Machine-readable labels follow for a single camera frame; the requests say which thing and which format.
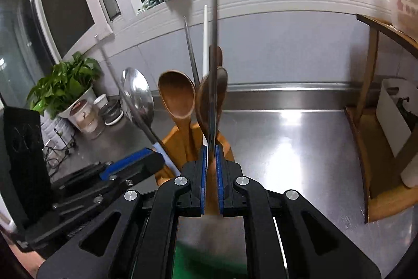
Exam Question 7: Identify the slim wooden spoon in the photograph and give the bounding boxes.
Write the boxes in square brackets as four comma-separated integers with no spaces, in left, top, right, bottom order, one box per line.
[209,45,223,69]

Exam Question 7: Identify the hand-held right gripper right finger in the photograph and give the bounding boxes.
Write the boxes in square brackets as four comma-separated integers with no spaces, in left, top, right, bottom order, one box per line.
[216,144,382,279]

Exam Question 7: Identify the white ribbed pot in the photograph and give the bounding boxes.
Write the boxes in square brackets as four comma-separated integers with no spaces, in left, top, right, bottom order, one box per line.
[41,112,76,144]

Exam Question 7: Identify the green leafy plant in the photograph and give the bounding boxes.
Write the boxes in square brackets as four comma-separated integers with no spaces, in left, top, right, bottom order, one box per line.
[27,52,102,118]

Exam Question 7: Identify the hexagonal wooden utensil holder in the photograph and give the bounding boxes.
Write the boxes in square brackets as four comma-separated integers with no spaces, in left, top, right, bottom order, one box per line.
[156,121,236,216]

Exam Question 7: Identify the white handled chopstick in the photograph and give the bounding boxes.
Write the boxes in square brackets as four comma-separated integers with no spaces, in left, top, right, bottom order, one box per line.
[202,5,209,80]

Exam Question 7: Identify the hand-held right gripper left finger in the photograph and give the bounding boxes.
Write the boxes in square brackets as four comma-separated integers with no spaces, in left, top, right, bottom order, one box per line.
[37,144,208,279]

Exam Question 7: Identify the small white cup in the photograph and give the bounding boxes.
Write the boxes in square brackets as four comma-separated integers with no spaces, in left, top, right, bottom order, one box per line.
[94,94,109,110]

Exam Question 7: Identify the green wooden tray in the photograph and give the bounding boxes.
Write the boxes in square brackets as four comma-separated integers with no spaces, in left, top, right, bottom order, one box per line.
[173,241,250,279]

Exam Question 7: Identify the black items in basket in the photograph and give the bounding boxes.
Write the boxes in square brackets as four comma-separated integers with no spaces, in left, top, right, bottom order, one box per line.
[394,96,418,133]

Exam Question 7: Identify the wooden shelf rack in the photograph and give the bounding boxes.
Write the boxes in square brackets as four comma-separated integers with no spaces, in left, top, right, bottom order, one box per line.
[344,14,418,224]

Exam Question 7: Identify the dark bowl with white rim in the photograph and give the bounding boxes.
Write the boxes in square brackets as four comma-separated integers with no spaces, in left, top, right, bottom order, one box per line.
[99,99,125,127]

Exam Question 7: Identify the black cables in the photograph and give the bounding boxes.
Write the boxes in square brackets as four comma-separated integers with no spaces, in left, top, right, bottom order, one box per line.
[42,129,77,168]

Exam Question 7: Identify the round wooden spoon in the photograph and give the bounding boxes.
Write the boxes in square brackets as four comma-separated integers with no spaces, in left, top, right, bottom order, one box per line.
[158,70,196,165]

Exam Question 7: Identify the large reddish wooden spoon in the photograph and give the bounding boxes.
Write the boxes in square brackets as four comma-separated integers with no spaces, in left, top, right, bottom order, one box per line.
[195,66,229,152]

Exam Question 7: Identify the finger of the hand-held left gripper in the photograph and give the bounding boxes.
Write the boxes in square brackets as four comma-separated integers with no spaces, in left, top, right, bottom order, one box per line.
[52,149,155,191]
[54,153,166,208]

